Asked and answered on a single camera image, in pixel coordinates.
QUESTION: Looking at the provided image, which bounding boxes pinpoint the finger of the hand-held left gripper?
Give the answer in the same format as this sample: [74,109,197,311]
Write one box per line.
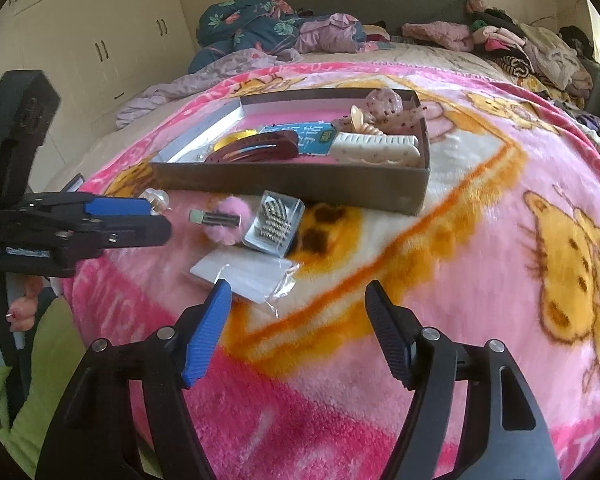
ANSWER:
[77,216,173,252]
[80,197,154,219]

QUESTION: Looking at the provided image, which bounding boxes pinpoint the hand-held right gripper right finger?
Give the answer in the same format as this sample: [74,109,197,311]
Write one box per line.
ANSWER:
[364,280,563,480]

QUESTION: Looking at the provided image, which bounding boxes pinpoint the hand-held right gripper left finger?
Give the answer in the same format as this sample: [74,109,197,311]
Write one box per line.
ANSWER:
[35,278,233,480]

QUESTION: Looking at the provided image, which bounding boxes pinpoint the white card plastic packet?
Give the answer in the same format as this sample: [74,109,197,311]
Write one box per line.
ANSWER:
[189,249,303,318]

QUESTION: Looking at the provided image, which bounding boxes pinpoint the yellow rings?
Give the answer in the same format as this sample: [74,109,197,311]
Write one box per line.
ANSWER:
[214,129,260,153]

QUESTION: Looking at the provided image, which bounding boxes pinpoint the shallow cardboard box pink inside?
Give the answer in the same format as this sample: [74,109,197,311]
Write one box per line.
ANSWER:
[150,87,432,217]

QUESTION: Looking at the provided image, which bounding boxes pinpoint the cream hair claw clip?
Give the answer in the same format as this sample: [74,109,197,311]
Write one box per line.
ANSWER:
[325,127,423,168]

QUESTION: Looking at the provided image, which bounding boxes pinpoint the beige spiral hair tie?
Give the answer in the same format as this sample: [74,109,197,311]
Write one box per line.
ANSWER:
[332,105,387,137]

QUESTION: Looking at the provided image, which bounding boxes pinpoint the spotted pink scrunchie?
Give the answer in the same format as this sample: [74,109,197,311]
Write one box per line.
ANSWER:
[365,87,431,127]

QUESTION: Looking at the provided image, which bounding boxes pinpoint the person's left hand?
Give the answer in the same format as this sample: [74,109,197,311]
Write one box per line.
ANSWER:
[4,276,46,333]

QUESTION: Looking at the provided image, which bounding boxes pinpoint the pink pom-pom hair clip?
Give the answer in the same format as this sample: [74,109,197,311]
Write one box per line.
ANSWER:
[189,197,258,247]

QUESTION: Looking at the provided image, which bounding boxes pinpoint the pink printed blanket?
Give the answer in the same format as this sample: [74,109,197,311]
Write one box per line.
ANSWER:
[60,62,600,480]

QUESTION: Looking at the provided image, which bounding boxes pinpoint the clear box of rhinestone clips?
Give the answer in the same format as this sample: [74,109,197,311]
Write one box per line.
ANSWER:
[241,190,306,256]

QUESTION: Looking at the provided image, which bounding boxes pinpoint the cream wardrobe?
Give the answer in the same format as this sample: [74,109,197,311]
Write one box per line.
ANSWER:
[0,0,201,161]

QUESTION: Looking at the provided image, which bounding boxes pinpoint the green fleece cloth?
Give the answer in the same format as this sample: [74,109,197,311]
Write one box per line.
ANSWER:
[0,295,143,480]

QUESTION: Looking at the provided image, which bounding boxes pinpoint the lilac bed sheet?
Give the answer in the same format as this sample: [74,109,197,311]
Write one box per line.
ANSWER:
[116,49,302,128]

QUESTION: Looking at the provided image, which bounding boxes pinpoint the dark floral quilt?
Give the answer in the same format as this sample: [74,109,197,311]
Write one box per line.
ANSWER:
[187,0,331,73]

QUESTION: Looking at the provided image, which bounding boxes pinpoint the pink crumpled garment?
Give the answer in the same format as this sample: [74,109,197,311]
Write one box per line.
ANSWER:
[295,12,368,54]

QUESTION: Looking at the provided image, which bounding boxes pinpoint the pile of mixed clothes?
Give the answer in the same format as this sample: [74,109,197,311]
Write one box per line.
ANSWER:
[402,0,600,111]

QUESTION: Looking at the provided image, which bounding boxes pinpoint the grey bed headboard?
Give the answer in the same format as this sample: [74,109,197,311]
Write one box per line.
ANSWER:
[250,0,473,32]

